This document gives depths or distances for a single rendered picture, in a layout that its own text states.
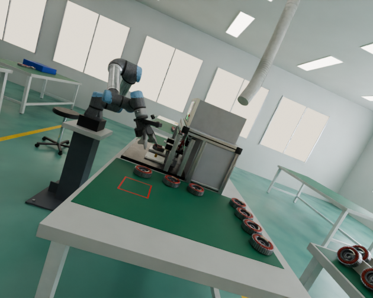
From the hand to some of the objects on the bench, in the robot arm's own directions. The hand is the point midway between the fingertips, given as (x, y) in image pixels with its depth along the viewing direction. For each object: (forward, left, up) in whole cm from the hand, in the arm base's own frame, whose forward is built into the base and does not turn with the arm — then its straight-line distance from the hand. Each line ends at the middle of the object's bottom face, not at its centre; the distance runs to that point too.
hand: (152, 148), depth 122 cm
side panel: (+44, +13, -18) cm, 50 cm away
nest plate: (+5, +35, -16) cm, 39 cm away
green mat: (+26, -18, -18) cm, 37 cm away
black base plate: (+6, +47, -18) cm, 51 cm away
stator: (+19, 0, -18) cm, 26 cm away
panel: (+30, +46, -16) cm, 58 cm away
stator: (0, 0, -18) cm, 18 cm away
